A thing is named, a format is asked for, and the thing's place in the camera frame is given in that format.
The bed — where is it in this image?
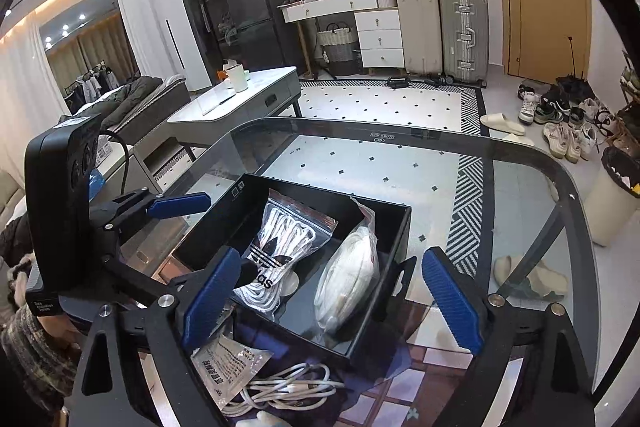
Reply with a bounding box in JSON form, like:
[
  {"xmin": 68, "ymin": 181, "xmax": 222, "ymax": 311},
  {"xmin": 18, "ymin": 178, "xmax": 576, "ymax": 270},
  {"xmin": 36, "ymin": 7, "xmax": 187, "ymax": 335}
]
[{"xmin": 60, "ymin": 74, "xmax": 188, "ymax": 142}]

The pile of sneakers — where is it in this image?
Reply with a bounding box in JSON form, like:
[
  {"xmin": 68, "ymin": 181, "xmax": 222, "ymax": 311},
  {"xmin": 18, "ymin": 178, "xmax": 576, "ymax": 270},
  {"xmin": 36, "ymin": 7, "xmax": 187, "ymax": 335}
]
[{"xmin": 516, "ymin": 77, "xmax": 618, "ymax": 164}]

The wicker basket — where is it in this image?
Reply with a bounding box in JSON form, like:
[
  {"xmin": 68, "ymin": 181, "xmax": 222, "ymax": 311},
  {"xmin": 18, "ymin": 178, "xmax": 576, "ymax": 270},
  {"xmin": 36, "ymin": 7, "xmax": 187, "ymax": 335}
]
[{"xmin": 316, "ymin": 23, "xmax": 361, "ymax": 76}]

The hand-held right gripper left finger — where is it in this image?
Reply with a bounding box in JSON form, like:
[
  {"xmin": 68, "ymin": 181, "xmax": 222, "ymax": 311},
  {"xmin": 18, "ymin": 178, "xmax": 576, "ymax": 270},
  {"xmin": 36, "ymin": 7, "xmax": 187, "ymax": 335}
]
[{"xmin": 65, "ymin": 247, "xmax": 243, "ymax": 427}]

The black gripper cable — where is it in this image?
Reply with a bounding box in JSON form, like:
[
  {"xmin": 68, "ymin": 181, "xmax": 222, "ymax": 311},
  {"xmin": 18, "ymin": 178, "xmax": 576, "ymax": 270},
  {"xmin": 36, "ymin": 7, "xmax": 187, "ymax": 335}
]
[{"xmin": 95, "ymin": 130, "xmax": 132, "ymax": 198}]

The white charging cable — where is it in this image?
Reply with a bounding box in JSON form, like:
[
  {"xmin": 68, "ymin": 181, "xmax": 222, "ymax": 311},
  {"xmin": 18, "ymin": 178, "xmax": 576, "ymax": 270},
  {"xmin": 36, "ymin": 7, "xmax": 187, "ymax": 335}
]
[{"xmin": 220, "ymin": 364, "xmax": 346, "ymax": 420}]

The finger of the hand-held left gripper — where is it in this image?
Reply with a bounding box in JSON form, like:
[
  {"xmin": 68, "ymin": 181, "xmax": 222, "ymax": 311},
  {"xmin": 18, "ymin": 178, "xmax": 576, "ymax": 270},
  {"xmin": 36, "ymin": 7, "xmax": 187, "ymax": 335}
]
[
  {"xmin": 100, "ymin": 251, "xmax": 188, "ymax": 308},
  {"xmin": 102, "ymin": 188, "xmax": 212, "ymax": 233}
]

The white coffee table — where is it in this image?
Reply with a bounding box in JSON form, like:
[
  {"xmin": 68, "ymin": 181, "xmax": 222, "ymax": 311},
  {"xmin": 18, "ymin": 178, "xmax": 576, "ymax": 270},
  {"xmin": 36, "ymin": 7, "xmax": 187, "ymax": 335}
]
[{"xmin": 167, "ymin": 67, "xmax": 303, "ymax": 148}]

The printed table mat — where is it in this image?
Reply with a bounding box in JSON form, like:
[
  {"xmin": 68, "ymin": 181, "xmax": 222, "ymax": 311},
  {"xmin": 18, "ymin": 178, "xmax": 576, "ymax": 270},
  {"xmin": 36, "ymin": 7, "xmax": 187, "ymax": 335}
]
[{"xmin": 120, "ymin": 227, "xmax": 506, "ymax": 427}]

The black white patterned rug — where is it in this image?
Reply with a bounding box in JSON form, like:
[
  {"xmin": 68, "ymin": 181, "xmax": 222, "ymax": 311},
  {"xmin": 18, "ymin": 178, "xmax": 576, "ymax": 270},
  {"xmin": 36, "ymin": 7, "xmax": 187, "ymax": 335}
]
[{"xmin": 260, "ymin": 79, "xmax": 488, "ymax": 268}]

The bagged white face mask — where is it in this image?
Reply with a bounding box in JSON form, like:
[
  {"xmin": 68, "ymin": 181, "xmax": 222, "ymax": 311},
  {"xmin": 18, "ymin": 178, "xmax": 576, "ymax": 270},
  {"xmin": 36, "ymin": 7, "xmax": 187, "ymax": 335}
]
[{"xmin": 314, "ymin": 194, "xmax": 381, "ymax": 350}]

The white curtain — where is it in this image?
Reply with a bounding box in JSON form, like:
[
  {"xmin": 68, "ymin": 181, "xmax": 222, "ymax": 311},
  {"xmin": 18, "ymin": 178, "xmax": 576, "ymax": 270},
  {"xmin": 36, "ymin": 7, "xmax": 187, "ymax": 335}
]
[{"xmin": 0, "ymin": 7, "xmax": 63, "ymax": 188}]

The person's left forearm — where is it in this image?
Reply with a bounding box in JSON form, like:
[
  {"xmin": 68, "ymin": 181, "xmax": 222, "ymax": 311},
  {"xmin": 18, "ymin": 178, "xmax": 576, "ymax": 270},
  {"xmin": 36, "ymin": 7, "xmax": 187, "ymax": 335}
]
[{"xmin": 0, "ymin": 252, "xmax": 88, "ymax": 427}]

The dark green duvet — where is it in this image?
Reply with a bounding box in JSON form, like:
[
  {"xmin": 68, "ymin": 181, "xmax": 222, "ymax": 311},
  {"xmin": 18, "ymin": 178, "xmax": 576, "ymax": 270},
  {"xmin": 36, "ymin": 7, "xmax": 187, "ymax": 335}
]
[{"xmin": 72, "ymin": 76, "xmax": 166, "ymax": 128}]

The silver suitcase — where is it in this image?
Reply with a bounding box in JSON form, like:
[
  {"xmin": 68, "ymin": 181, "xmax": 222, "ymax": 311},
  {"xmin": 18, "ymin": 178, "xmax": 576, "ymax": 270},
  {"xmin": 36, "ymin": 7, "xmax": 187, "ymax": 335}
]
[{"xmin": 439, "ymin": 0, "xmax": 490, "ymax": 84}]

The beige trash bin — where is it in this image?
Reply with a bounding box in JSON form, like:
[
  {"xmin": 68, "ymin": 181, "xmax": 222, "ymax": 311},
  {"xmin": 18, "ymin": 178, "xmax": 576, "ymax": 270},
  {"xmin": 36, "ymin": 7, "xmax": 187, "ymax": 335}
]
[{"xmin": 582, "ymin": 146, "xmax": 640, "ymax": 248}]

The bag of white shoelaces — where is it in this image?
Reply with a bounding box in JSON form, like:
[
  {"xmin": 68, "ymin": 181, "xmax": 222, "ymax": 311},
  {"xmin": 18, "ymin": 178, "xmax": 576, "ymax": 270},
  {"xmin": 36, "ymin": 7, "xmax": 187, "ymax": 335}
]
[{"xmin": 232, "ymin": 188, "xmax": 338, "ymax": 323}]

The white cup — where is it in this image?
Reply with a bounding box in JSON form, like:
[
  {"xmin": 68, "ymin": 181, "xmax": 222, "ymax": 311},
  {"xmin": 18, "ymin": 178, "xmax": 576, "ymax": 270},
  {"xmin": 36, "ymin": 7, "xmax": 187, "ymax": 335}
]
[{"xmin": 226, "ymin": 63, "xmax": 250, "ymax": 92}]

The black floor cable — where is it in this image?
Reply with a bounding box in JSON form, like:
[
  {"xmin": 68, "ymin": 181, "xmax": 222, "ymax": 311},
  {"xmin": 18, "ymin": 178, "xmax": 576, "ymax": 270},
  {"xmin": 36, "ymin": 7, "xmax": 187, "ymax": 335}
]
[{"xmin": 387, "ymin": 76, "xmax": 451, "ymax": 88}]

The white dressing table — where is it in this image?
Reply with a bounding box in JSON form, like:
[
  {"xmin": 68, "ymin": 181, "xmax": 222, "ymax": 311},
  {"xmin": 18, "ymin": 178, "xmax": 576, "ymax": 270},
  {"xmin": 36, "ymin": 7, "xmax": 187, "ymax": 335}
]
[{"xmin": 280, "ymin": 0, "xmax": 406, "ymax": 80}]

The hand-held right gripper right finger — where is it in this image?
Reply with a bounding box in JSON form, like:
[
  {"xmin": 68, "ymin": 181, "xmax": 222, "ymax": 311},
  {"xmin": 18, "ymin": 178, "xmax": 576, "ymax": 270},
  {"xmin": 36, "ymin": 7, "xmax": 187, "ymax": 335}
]
[{"xmin": 421, "ymin": 247, "xmax": 598, "ymax": 427}]

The white wardrobe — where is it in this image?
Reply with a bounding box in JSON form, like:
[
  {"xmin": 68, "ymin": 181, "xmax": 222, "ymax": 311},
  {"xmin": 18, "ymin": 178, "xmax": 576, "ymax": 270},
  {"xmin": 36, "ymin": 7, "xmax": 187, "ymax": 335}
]
[{"xmin": 150, "ymin": 0, "xmax": 213, "ymax": 92}]

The beige suitcase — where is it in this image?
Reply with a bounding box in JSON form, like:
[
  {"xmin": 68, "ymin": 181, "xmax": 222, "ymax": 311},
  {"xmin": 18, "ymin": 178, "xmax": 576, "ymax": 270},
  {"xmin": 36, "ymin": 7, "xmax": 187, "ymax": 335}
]
[{"xmin": 395, "ymin": 0, "xmax": 443, "ymax": 75}]

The white medicine sachet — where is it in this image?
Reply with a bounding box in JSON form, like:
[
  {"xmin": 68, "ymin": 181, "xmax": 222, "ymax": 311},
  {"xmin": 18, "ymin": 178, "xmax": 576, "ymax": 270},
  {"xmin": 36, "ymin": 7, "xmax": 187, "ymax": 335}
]
[{"xmin": 191, "ymin": 332, "xmax": 268, "ymax": 413}]

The black cardboard box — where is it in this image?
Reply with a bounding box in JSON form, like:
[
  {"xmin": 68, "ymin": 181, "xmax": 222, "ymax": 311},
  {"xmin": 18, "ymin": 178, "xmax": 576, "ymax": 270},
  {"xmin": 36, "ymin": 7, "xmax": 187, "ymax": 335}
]
[{"xmin": 171, "ymin": 173, "xmax": 418, "ymax": 372}]

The beige slipper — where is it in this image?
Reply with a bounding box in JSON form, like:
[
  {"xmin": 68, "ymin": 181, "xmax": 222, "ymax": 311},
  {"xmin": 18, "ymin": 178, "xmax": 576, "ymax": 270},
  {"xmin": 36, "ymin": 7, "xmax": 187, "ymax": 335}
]
[
  {"xmin": 480, "ymin": 113, "xmax": 523, "ymax": 130},
  {"xmin": 494, "ymin": 254, "xmax": 570, "ymax": 303},
  {"xmin": 495, "ymin": 132, "xmax": 536, "ymax": 148}
]

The beige sofa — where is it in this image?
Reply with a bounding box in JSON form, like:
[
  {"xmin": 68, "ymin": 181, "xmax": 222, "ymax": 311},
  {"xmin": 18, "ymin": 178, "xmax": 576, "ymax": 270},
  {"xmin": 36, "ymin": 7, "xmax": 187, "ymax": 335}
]
[{"xmin": 0, "ymin": 172, "xmax": 31, "ymax": 228}]

